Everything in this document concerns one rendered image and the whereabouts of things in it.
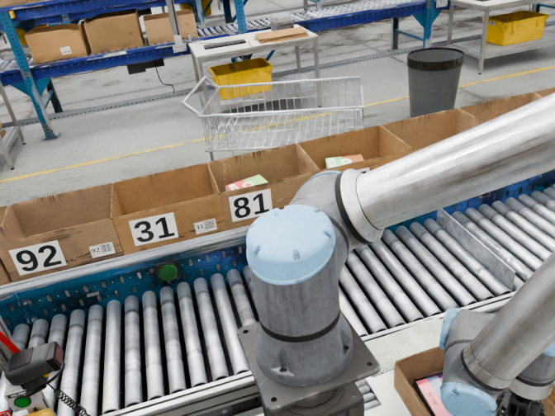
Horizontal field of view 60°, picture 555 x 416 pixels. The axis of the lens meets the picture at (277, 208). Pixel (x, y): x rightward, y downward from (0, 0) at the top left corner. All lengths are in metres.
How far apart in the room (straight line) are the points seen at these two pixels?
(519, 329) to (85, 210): 1.69
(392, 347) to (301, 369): 0.70
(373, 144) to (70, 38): 4.32
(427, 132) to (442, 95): 2.44
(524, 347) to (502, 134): 0.33
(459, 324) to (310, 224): 0.40
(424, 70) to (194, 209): 3.28
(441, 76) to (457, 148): 3.88
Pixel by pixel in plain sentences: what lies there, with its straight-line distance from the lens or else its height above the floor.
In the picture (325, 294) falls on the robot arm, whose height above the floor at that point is 1.35.
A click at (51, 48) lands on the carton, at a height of 0.93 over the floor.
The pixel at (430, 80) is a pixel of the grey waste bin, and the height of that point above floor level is 0.47.
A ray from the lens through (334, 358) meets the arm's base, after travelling 0.89.
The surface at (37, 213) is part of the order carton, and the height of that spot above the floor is 0.99.
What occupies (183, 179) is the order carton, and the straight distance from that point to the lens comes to 2.04.
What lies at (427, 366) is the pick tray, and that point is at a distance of 1.45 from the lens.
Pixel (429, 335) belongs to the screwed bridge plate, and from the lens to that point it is 1.58.
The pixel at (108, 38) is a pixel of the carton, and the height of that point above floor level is 0.94.
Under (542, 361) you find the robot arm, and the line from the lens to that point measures 1.06.
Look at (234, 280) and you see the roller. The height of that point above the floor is 0.75.
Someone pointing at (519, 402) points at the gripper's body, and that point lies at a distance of 1.15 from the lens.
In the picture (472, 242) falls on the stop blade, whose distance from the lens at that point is 1.92.
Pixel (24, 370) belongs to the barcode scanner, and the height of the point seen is 1.08.
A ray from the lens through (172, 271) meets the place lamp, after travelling 1.82.
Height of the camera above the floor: 1.89
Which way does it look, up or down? 31 degrees down
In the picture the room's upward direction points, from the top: 7 degrees counter-clockwise
